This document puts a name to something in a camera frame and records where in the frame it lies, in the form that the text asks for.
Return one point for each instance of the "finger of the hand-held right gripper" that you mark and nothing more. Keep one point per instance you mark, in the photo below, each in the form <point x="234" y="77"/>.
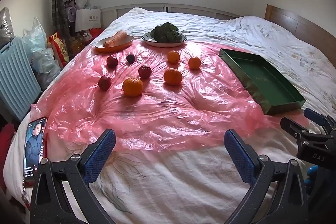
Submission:
<point x="316" y="115"/>
<point x="291" y="125"/>

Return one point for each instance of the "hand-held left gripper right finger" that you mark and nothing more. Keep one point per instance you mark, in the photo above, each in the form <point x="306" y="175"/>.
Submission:
<point x="240" y="158"/>

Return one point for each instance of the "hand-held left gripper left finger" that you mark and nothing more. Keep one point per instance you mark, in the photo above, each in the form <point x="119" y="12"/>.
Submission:
<point x="101" y="158"/>

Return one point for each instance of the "green tray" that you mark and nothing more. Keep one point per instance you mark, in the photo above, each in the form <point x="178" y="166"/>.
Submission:
<point x="262" y="79"/>

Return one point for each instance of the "red apple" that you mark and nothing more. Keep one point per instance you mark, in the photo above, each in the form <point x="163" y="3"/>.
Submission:
<point x="112" y="61"/>
<point x="104" y="82"/>
<point x="144" y="71"/>

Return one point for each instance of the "orange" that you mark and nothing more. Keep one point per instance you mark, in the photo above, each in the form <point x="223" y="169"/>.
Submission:
<point x="173" y="56"/>
<point x="132" y="86"/>
<point x="172" y="76"/>
<point x="194" y="62"/>

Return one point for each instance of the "dark purple plum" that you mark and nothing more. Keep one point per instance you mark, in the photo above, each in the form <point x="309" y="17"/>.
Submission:
<point x="130" y="58"/>

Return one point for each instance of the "person's right hand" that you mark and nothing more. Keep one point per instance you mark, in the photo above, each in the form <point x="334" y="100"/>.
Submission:
<point x="311" y="174"/>

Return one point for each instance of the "smartphone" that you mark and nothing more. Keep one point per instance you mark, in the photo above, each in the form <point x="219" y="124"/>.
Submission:
<point x="34" y="145"/>

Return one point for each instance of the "pink plastic sheet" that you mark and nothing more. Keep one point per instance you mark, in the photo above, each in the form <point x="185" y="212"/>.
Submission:
<point x="170" y="113"/>

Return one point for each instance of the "wooden headboard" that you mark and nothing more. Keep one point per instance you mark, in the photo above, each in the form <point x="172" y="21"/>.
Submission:
<point x="302" y="27"/>

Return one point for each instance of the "red cloth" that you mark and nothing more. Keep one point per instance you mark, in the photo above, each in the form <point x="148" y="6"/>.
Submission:
<point x="6" y="150"/>

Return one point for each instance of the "clear plastic bag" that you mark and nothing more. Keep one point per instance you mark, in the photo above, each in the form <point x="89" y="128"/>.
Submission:
<point x="46" y="66"/>
<point x="34" y="35"/>

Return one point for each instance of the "orange plate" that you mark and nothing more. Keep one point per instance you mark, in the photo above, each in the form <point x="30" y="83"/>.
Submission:
<point x="115" y="49"/>

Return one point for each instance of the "cooking oil bottles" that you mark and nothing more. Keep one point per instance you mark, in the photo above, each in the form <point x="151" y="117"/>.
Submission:
<point x="77" y="44"/>

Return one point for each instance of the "yellow red rice bag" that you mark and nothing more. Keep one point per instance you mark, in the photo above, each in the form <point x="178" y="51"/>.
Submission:
<point x="59" y="49"/>

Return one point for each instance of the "light blue ribbed suitcase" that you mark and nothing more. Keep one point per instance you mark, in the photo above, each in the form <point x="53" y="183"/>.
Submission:
<point x="15" y="77"/>

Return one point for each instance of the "carrot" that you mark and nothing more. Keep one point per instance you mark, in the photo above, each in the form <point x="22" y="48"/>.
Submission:
<point x="115" y="39"/>

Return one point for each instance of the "white plate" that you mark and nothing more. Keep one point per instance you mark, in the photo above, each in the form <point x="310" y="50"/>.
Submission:
<point x="162" y="43"/>

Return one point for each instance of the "white paper bag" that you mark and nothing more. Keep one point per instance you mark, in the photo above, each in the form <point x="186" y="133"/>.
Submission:
<point x="88" y="19"/>

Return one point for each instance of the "green leafy vegetable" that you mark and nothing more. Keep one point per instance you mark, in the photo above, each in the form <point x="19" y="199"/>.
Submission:
<point x="166" y="32"/>

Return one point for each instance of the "small white fan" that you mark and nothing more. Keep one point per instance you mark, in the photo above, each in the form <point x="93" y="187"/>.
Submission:
<point x="71" y="14"/>

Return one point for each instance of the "plaid scarf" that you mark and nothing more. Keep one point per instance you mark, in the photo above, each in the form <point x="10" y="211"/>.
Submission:
<point x="59" y="6"/>

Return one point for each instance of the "grey printed sack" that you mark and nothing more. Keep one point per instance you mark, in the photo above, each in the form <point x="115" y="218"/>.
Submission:
<point x="5" y="27"/>

